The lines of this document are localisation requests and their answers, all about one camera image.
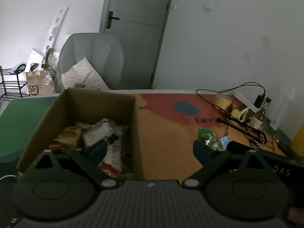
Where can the white square snack packet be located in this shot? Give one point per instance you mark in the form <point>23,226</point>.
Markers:
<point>97,131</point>

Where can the yellow snack bag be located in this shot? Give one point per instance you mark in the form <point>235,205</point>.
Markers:
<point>239,114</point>

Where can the large white cake packet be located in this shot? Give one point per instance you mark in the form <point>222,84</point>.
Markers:
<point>112,154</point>

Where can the beige bread packet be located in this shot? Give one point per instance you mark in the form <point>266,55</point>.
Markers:
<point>67,136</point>

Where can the blue and white snack packet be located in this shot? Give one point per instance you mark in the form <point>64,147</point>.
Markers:
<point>223,142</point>

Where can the grey chair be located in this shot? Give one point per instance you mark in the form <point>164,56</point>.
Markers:
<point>104,59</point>

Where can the glass bottle with amber drink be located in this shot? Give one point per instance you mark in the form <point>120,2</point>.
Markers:
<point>257,120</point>

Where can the yellow tape roll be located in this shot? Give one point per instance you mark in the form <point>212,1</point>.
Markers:
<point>223,101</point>

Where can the black charger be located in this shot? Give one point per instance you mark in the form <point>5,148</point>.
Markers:
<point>259,101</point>

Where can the person's right hand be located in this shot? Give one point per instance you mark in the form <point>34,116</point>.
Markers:
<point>296,216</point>

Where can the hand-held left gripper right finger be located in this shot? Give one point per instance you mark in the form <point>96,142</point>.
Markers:
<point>203,153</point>

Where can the black shoe rack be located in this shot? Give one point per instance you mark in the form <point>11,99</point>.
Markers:
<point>11,87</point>

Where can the white patterned paper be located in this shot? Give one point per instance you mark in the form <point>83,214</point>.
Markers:
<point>83,74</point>

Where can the white foam sheet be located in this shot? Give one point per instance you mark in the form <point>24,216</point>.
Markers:
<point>34,58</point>

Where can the black metal rack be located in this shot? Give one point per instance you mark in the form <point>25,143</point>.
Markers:
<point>247,129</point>

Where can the green snack packet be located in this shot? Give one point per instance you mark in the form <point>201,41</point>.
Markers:
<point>206,135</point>

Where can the printed brown cardboard box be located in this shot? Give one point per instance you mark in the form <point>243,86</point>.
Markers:
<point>39,85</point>

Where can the yellow container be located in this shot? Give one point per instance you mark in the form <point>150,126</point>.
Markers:
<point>298,142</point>

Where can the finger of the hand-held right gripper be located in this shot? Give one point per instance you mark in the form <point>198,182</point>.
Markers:
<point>242,146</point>

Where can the white power strip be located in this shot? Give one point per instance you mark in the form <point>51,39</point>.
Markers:
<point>242,98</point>

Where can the grey door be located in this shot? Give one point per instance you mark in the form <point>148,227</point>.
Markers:
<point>140,33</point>

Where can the white perforated board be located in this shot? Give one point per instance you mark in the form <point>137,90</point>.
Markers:
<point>58,21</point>

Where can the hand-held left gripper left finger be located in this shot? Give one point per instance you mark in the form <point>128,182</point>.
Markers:
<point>98,149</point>

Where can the red snack packet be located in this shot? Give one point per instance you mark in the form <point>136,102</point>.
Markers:
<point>111,169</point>

